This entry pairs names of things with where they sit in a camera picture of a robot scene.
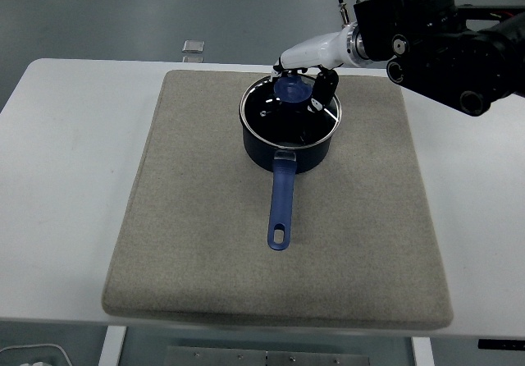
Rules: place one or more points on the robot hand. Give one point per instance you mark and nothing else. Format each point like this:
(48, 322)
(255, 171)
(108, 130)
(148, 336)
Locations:
(316, 50)

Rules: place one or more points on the glass lid with blue knob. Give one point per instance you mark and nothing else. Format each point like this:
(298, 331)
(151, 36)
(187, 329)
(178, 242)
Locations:
(279, 124)

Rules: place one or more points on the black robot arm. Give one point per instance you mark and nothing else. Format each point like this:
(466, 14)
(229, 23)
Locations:
(443, 54)

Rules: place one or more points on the silver square floor plate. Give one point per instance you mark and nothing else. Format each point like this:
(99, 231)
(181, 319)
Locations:
(193, 46)
(193, 58)

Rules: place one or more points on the dark blue saucepan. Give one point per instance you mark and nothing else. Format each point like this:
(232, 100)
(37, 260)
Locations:
(282, 202)

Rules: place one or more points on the beige fabric mat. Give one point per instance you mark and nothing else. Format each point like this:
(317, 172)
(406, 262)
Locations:
(205, 239)

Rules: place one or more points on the grey metal plate with screws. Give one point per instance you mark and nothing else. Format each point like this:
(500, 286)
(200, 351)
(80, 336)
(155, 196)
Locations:
(266, 358)

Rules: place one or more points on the white table leg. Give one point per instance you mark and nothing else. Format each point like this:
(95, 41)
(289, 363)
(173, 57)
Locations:
(111, 347)
(423, 351)

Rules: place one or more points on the black bar under table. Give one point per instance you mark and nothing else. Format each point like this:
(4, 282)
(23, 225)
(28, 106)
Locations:
(500, 344)

